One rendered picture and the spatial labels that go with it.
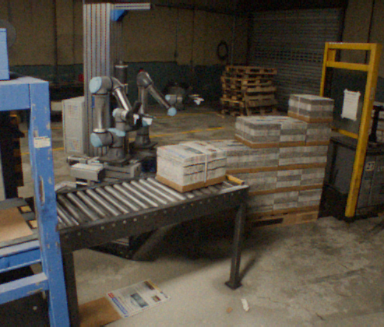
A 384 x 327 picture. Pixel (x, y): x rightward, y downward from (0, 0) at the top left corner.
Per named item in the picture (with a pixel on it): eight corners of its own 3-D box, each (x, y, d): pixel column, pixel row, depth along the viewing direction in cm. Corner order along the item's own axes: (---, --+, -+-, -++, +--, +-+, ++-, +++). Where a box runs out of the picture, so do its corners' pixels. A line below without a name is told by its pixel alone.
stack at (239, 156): (176, 221, 377) (178, 141, 351) (276, 209, 414) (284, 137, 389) (188, 239, 342) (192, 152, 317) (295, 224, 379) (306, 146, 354)
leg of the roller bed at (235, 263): (233, 281, 281) (241, 200, 260) (238, 285, 276) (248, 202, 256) (227, 283, 277) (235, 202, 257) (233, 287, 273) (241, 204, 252)
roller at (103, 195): (100, 192, 243) (100, 185, 242) (135, 219, 208) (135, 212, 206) (93, 194, 240) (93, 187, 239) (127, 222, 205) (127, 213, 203)
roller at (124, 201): (110, 191, 247) (109, 184, 246) (145, 217, 212) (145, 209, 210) (103, 192, 244) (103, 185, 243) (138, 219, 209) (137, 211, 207)
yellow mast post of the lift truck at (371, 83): (342, 213, 385) (368, 43, 332) (348, 212, 388) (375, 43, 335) (347, 216, 377) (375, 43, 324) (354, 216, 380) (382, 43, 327)
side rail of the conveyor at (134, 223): (242, 200, 260) (244, 184, 256) (248, 202, 256) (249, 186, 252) (50, 252, 182) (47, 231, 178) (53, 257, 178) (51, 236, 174)
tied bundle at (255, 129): (233, 138, 369) (234, 116, 362) (259, 138, 379) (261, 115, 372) (251, 149, 335) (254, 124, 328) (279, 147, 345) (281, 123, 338)
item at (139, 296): (149, 279, 278) (149, 278, 278) (170, 298, 257) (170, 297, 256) (105, 294, 257) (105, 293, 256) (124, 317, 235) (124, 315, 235)
